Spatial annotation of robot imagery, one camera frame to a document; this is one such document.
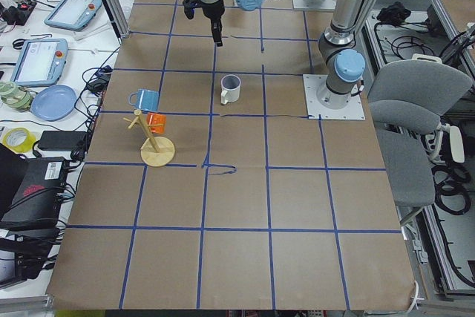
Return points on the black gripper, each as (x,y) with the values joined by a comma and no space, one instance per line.
(214,12)

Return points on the white mug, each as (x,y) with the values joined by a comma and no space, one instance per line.
(230,89)

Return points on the blue mug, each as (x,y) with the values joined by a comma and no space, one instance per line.
(145,100)

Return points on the orange mug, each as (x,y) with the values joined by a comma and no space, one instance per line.
(156,122)

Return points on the teach pendant upper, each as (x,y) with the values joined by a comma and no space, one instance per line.
(73,14)

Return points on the teach pendant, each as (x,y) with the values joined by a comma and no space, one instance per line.
(73,14)
(40,63)

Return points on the teach pendant lower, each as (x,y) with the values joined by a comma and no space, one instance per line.
(40,63)

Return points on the blue plate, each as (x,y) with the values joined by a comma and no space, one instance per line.
(54,103)

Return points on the black power brick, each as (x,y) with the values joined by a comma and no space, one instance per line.
(61,140)

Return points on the grey office chair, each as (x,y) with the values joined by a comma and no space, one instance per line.
(412,94)

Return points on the yellow tape roll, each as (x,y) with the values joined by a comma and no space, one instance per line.
(19,140)

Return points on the black computer box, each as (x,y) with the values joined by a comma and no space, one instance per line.
(30,189)

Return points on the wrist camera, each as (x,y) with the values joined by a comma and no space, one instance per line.
(189,7)

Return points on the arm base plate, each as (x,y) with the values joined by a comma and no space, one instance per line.
(322,104)

